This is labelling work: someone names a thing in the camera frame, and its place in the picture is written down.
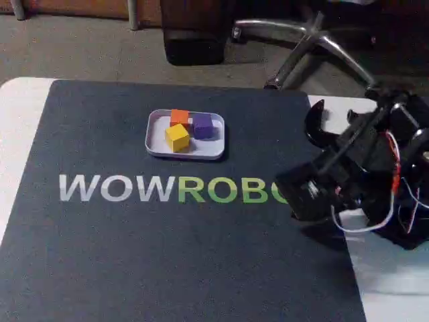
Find purple cube block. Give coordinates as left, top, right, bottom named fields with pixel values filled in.
left=191, top=112, right=216, bottom=140

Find yellow cube block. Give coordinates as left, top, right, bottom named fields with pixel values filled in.
left=164, top=123, right=192, bottom=154

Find orange cube block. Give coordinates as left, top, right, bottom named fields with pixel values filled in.
left=170, top=109, right=191, bottom=128

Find white rectangular tray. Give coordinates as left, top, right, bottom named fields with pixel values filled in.
left=144, top=109, right=226, bottom=160

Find black table clamp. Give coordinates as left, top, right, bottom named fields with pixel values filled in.
left=303, top=99, right=361, bottom=150

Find chrome office chair base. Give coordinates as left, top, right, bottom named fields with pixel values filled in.
left=230, top=9, right=378, bottom=90

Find dark brown cabinet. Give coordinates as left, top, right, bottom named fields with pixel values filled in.
left=160, top=0, right=233, bottom=66

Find black WOWROBO printed mat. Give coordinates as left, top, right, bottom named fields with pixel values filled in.
left=0, top=79, right=368, bottom=322

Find grey metal leg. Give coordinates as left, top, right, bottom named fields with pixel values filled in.
left=11, top=0, right=26, bottom=20
left=128, top=0, right=140, bottom=31

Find black camera cable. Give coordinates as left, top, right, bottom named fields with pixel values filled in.
left=318, top=107, right=386, bottom=175

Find red white blue arm cable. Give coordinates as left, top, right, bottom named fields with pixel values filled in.
left=398, top=174, right=429, bottom=235

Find white red gripper servo wire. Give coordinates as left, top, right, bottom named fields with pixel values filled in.
left=330, top=130, right=403, bottom=234

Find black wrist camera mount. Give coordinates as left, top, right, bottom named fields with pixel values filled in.
left=275, top=160, right=341, bottom=223

